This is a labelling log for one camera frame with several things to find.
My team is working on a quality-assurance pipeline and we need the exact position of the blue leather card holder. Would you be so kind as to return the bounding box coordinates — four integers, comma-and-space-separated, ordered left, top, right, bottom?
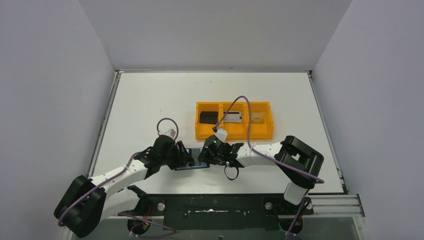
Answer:
175, 147, 210, 171

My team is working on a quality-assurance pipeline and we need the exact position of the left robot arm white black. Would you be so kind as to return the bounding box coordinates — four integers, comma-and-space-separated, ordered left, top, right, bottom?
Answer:
53, 135, 195, 238

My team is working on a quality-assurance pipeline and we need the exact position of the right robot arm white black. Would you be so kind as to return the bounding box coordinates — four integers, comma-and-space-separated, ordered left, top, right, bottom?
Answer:
198, 135, 324, 205

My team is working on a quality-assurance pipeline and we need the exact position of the black card in bin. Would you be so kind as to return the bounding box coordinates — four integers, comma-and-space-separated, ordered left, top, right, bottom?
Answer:
198, 111, 219, 125

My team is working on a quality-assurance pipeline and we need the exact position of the gold card in bin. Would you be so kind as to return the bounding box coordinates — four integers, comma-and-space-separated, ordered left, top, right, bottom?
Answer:
251, 112, 265, 124

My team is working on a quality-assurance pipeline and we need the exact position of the orange three-compartment bin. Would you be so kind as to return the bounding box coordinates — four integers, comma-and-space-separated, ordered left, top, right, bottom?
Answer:
194, 101, 274, 140

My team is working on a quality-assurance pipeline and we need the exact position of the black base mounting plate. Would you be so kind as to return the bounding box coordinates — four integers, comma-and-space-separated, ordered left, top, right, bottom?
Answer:
127, 193, 314, 231

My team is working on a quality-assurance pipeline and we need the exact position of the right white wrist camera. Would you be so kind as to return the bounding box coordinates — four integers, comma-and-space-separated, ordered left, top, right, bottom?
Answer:
212, 127, 228, 142

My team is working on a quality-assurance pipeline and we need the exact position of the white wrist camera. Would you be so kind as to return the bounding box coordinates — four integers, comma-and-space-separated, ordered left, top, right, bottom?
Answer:
158, 128, 178, 140
212, 127, 228, 142

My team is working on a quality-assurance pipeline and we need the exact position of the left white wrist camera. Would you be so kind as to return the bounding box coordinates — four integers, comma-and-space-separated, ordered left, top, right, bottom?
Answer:
158, 128, 178, 140

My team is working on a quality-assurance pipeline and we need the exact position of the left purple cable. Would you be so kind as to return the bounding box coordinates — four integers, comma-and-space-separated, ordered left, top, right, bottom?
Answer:
56, 117, 180, 239

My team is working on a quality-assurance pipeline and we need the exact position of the purple cable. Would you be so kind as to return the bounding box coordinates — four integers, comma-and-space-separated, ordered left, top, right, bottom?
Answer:
212, 95, 326, 240
56, 117, 180, 239

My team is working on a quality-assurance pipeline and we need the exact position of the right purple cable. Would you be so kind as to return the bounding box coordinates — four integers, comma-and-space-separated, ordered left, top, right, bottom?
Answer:
212, 95, 326, 240

